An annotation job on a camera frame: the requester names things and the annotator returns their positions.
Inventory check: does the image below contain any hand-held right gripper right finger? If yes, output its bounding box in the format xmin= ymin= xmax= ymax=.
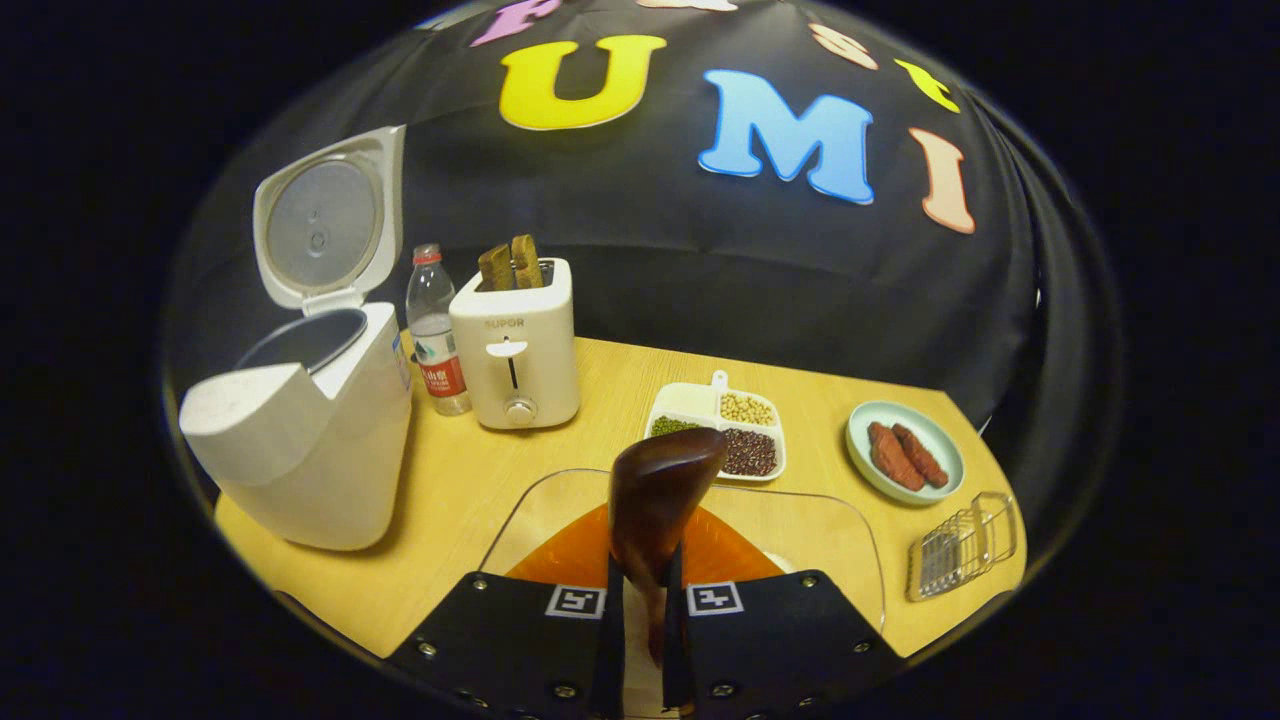
xmin=662 ymin=505 xmax=906 ymax=720

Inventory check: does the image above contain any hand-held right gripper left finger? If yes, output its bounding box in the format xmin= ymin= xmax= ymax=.
xmin=385 ymin=503 xmax=626 ymax=720

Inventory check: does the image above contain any dark wooden spoon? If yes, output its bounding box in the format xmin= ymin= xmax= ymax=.
xmin=607 ymin=427 xmax=729 ymax=666

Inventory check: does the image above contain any clear chopstick holder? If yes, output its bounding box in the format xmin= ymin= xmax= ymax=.
xmin=906 ymin=491 xmax=1020 ymax=603

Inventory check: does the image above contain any white rice cooker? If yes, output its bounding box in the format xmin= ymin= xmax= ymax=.
xmin=178 ymin=125 xmax=414 ymax=553

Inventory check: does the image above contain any white divided dish of beans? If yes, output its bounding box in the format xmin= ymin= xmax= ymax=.
xmin=645 ymin=370 xmax=788 ymax=483

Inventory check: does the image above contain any pale green plate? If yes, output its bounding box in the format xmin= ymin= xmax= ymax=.
xmin=845 ymin=400 xmax=967 ymax=506

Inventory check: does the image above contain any white toaster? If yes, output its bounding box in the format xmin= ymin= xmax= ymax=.
xmin=448 ymin=257 xmax=582 ymax=432

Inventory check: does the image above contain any clear water bottle red label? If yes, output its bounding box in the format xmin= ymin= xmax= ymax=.
xmin=405 ymin=243 xmax=473 ymax=417

